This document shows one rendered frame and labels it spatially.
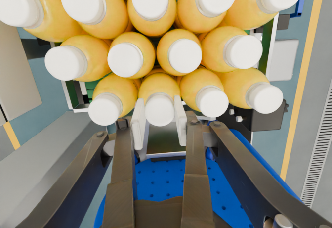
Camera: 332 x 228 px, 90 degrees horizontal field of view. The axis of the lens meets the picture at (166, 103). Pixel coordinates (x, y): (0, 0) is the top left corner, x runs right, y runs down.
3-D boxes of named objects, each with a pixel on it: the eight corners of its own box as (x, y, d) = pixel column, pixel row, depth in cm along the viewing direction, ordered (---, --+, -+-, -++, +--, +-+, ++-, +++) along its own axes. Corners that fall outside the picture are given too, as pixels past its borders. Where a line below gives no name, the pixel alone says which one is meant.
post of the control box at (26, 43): (118, 47, 123) (-12, 63, 29) (117, 41, 121) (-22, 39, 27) (123, 47, 123) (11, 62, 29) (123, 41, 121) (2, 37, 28)
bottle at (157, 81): (177, 68, 39) (191, 89, 22) (169, 96, 42) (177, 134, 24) (147, 61, 39) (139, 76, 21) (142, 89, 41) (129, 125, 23)
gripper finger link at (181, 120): (178, 118, 15) (186, 117, 15) (173, 95, 21) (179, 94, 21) (180, 147, 16) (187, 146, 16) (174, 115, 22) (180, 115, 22)
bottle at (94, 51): (131, 56, 39) (109, 68, 21) (108, 74, 40) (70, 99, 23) (110, 30, 37) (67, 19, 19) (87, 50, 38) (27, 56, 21)
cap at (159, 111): (177, 97, 22) (178, 102, 21) (170, 122, 24) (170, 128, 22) (148, 90, 22) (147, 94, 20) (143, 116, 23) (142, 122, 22)
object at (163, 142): (150, 131, 43) (147, 164, 31) (149, 123, 42) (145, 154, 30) (188, 128, 43) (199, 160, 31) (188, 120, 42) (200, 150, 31)
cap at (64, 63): (92, 65, 21) (86, 67, 20) (70, 83, 22) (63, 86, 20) (69, 39, 20) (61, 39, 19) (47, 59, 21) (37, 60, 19)
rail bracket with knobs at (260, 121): (223, 114, 45) (240, 133, 36) (225, 88, 43) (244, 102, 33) (259, 111, 46) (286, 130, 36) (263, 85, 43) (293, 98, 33)
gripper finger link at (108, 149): (131, 156, 14) (95, 159, 14) (137, 127, 19) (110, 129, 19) (128, 140, 13) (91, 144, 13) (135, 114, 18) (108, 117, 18)
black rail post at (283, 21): (253, 33, 38) (276, 31, 31) (255, 19, 37) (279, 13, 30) (262, 32, 38) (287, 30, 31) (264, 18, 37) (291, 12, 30)
